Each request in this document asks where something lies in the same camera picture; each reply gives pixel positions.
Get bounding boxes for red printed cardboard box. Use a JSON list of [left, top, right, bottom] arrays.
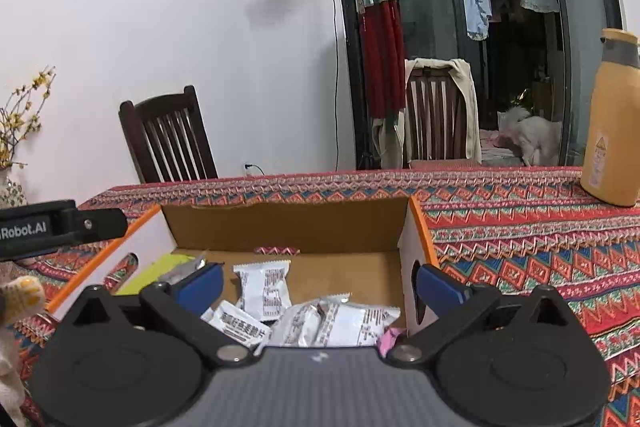
[[47, 196, 441, 350]]

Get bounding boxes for person's left hand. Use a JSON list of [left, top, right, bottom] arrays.
[[0, 276, 47, 326]]

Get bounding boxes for red tassel hanging ornament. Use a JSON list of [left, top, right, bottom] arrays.
[[354, 0, 407, 120]]

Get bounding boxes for yellow thermos jug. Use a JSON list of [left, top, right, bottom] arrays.
[[580, 28, 640, 208]]

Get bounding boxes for yellow flower branches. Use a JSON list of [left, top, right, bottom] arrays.
[[0, 66, 57, 170]]

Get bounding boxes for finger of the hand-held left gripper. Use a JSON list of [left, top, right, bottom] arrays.
[[75, 208, 128, 240]]

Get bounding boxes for pink pet mat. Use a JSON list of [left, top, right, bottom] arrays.
[[480, 129, 521, 158]]

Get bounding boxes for dark sliding glass door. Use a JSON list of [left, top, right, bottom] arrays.
[[330, 0, 628, 170]]

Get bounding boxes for wooden chair with cloth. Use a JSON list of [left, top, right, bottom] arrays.
[[372, 58, 483, 168]]

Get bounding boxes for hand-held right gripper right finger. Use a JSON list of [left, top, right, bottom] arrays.
[[387, 263, 583, 368]]

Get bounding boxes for white dog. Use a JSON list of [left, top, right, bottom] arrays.
[[496, 106, 563, 166]]

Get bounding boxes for white snack packet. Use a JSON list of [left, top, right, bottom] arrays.
[[200, 300, 273, 348], [234, 259, 293, 323], [310, 297, 401, 349], [255, 299, 326, 353]]

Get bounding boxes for dark wooden chair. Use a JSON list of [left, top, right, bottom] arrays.
[[118, 85, 219, 184]]

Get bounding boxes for brown wooden chair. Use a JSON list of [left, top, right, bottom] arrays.
[[402, 67, 473, 162]]

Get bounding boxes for black wall cable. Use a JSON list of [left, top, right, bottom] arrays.
[[325, 0, 346, 170]]

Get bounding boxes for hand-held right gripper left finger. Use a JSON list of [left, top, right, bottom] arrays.
[[57, 263, 256, 368]]

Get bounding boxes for patterned ceramic vase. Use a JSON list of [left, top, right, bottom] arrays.
[[0, 167, 28, 208]]

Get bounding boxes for green snack packet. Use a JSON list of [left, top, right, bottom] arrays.
[[115, 253, 196, 297]]

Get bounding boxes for gold silver foil snack packet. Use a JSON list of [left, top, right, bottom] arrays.
[[157, 251, 211, 288]]

